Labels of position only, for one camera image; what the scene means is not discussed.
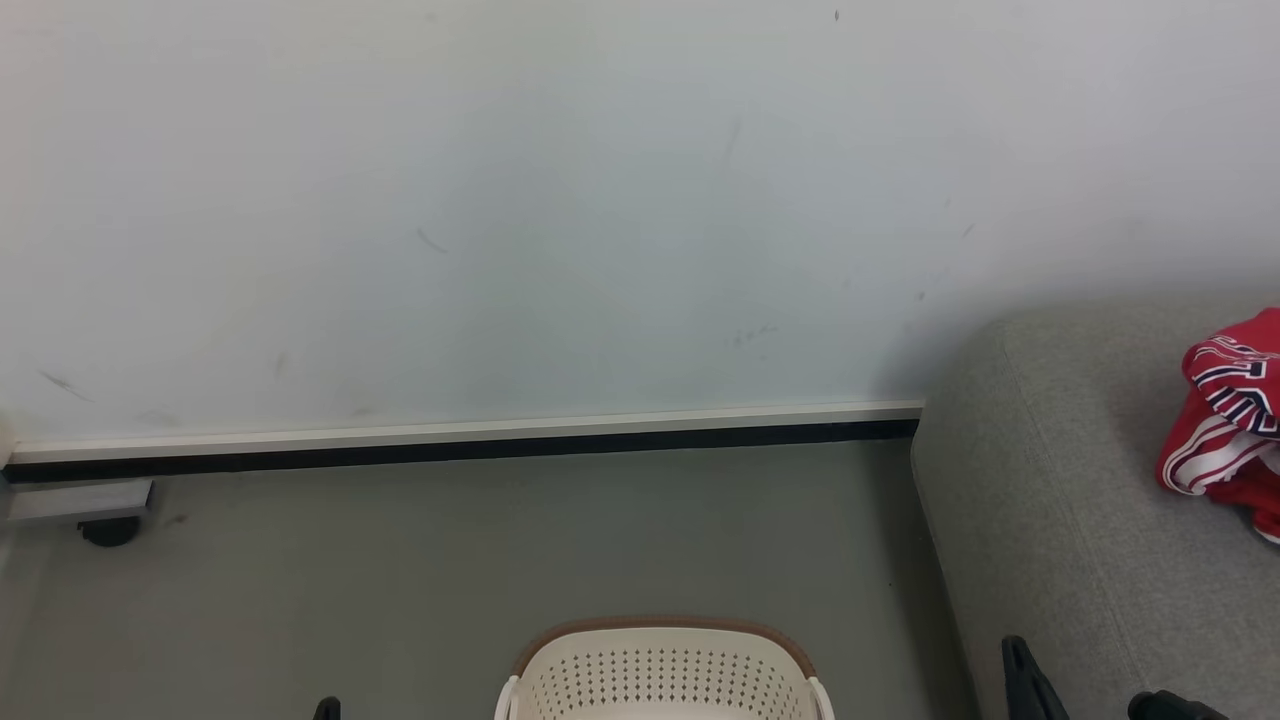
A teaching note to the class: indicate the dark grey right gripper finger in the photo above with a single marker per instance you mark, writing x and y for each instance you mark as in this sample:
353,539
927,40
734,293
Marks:
1030,690

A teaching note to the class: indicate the red garment with white stripes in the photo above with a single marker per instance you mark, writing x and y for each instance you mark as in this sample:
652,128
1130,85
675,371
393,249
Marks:
1225,420

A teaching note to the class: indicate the grey fabric sofa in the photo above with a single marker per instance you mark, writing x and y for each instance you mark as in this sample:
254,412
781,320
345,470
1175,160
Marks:
1090,520

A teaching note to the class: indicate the grey flat platform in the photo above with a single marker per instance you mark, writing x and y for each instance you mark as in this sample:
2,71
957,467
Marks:
80,500

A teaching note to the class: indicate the cream perforated laundry basket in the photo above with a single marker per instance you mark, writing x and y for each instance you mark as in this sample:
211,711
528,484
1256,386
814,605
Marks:
665,680

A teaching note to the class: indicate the black caster wheel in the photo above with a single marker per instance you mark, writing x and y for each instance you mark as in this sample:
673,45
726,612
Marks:
109,531

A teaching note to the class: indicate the white and black baseboard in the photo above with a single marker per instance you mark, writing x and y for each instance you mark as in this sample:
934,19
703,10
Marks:
450,445

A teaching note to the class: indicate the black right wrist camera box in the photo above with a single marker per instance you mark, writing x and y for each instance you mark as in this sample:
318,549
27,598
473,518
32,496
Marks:
1175,708

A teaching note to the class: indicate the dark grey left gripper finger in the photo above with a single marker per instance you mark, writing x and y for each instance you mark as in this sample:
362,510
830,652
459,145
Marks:
327,710

